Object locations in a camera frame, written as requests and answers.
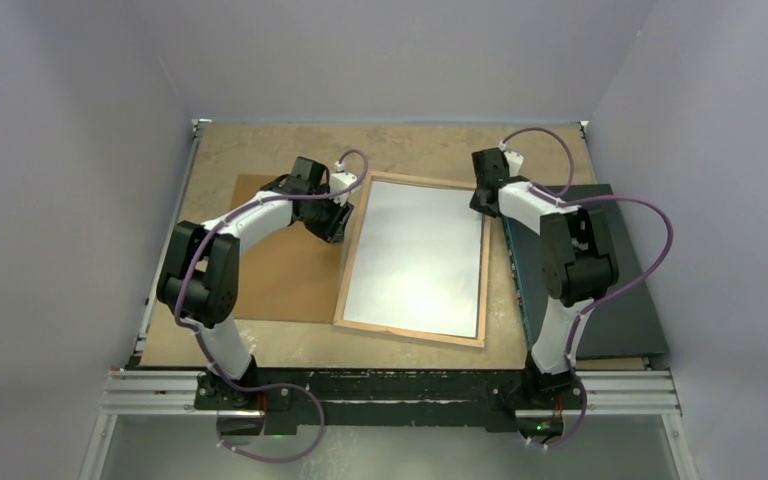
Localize aluminium frame rails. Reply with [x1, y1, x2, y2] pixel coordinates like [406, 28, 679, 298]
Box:
[77, 119, 700, 480]

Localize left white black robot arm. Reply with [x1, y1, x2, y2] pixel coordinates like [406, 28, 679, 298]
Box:
[156, 156, 369, 409]

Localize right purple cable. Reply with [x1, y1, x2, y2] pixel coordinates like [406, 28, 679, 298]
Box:
[497, 127, 675, 452]

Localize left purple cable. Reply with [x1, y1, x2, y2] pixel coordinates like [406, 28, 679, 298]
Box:
[173, 149, 370, 465]

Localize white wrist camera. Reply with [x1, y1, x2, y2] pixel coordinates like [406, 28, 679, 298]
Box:
[498, 142, 524, 177]
[328, 160, 360, 205]

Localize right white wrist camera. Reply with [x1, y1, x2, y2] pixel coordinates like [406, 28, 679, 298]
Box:
[498, 142, 524, 177]

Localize purple cable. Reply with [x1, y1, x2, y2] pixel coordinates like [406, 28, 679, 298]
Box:
[497, 127, 675, 452]
[173, 149, 370, 465]

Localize printed photo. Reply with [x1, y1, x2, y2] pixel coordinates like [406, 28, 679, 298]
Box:
[345, 180, 486, 339]

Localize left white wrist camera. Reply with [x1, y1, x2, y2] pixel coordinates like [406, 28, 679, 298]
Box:
[328, 160, 360, 205]

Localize brown backing board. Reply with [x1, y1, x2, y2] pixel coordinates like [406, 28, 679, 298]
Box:
[230, 174, 349, 326]

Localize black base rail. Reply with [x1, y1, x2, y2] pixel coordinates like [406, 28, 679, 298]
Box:
[194, 367, 584, 435]

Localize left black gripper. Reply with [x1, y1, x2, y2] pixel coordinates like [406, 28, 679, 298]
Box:
[301, 188, 352, 244]

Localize dark blue book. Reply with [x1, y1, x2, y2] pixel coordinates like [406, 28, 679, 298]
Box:
[503, 185, 668, 361]

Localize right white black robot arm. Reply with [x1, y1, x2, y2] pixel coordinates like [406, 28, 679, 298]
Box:
[469, 147, 619, 407]

